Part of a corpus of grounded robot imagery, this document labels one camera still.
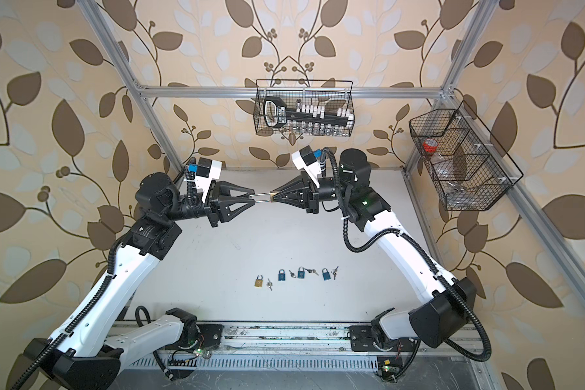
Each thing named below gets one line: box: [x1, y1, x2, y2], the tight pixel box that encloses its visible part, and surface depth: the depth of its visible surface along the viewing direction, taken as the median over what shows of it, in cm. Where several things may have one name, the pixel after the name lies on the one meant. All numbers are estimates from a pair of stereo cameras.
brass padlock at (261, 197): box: [254, 192, 278, 204], surface depth 57 cm
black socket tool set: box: [264, 96, 354, 132], surface depth 86 cm
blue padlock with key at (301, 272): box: [297, 266, 320, 279], surface depth 90 cm
